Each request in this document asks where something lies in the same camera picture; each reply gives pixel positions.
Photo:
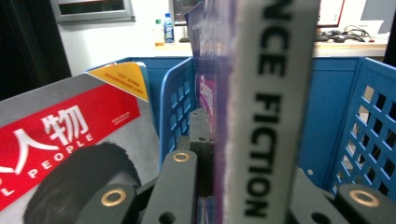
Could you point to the grey framed monitor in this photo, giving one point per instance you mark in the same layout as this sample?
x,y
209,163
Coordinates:
x,y
93,7

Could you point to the blue plastic file rack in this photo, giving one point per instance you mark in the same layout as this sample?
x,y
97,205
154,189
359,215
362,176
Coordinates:
x,y
327,109

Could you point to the white cabinet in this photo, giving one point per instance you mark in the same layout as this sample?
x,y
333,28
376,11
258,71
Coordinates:
x,y
109,43

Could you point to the black monitor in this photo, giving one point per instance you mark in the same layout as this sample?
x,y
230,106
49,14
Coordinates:
x,y
183,9

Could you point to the red and grey magazine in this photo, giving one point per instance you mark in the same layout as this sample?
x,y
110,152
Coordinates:
x,y
77,118

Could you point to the light wooden desk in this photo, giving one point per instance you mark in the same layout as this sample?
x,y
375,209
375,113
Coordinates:
x,y
342,49

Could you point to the black curtain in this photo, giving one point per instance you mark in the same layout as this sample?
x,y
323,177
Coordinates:
x,y
28,46
390,46

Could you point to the white red-edged board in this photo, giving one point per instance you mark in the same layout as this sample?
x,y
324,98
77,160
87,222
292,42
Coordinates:
x,y
330,12

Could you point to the green cap drink bottle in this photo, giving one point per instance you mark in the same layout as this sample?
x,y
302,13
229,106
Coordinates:
x,y
158,35

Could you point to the purple magazine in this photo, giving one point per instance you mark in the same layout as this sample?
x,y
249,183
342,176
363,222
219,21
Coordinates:
x,y
271,124

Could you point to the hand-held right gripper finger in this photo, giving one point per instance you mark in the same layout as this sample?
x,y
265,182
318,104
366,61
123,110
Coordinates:
x,y
200,137

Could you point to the blue label water bottle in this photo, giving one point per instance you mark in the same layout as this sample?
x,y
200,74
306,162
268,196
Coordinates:
x,y
169,29

